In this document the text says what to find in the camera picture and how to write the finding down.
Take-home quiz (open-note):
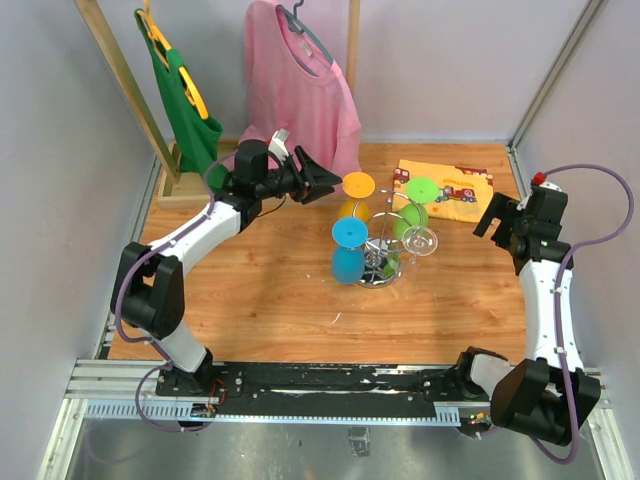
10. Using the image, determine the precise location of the yellow clothes hanger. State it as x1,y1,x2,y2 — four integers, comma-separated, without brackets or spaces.
140,0,209,120

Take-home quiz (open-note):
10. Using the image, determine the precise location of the aluminium frame rail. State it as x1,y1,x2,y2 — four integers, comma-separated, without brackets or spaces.
38,360,635,479

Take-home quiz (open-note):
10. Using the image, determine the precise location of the wooden clothes rack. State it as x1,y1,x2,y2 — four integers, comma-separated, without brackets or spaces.
73,0,362,211

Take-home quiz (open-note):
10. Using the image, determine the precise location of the orange plastic wine glass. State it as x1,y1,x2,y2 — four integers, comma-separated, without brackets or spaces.
338,172,376,223

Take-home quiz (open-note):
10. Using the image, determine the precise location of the blue plastic wine glass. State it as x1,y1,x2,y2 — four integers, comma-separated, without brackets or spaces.
331,217,368,285

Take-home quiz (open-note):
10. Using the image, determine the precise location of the green plastic wine glass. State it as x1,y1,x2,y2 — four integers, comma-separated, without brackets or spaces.
393,177,439,240

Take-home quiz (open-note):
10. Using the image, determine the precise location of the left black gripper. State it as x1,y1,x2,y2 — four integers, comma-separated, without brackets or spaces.
257,146,343,205

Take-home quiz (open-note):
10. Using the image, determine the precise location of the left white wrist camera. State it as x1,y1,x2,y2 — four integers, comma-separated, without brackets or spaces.
268,128,290,162

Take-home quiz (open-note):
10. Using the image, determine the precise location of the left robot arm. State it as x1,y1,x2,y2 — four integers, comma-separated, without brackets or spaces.
111,138,342,396

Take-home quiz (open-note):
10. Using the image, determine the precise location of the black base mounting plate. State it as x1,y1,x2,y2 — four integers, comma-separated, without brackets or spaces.
155,362,488,419

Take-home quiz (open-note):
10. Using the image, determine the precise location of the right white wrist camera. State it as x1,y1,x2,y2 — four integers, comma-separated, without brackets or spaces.
516,171,562,211

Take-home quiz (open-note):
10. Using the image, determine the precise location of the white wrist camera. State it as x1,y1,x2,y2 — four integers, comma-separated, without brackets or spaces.
268,128,290,162
516,171,562,211

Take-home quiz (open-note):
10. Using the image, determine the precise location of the chrome wine glass rack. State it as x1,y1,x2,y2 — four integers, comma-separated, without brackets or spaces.
350,188,410,289

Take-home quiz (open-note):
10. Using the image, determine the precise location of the yellow printed folded cloth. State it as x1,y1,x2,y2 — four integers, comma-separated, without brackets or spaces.
393,159,494,223

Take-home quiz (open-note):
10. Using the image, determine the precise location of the pink t-shirt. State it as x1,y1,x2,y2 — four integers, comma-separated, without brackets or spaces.
240,1,361,177

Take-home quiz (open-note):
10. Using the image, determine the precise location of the clear wine glass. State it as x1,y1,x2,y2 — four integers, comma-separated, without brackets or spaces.
401,226,439,265

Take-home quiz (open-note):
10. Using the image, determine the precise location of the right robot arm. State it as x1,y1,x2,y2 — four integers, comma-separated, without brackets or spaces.
452,182,601,446

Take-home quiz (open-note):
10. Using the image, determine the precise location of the green vest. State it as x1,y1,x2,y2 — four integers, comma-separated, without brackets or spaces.
134,9,251,198

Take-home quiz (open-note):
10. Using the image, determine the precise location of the grey clothes hanger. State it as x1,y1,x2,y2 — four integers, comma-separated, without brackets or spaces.
274,1,334,79

